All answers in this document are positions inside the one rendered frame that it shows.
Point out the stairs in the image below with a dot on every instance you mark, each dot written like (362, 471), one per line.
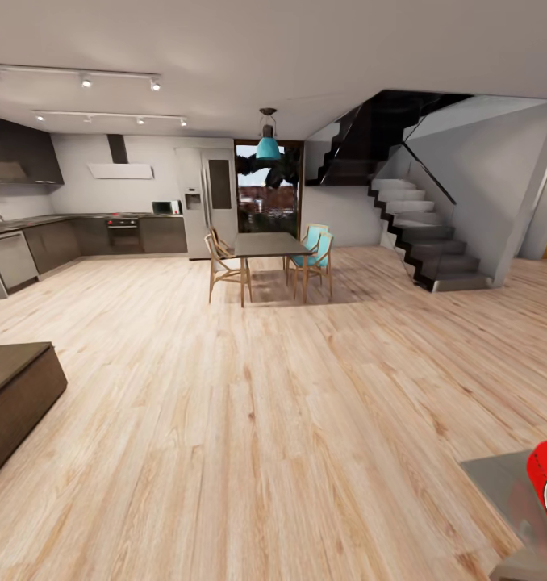
(366, 148)

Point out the fridge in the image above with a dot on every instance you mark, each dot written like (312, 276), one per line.
(207, 184)

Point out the microwave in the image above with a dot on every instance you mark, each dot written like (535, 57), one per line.
(167, 207)

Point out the coffee table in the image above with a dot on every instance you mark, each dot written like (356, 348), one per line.
(505, 482)

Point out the fixed window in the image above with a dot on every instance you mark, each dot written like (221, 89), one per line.
(269, 192)

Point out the oven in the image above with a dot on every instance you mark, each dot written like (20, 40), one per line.
(124, 233)

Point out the room light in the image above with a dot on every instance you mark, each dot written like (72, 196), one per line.
(268, 146)

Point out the range hood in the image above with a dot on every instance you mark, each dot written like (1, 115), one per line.
(120, 167)

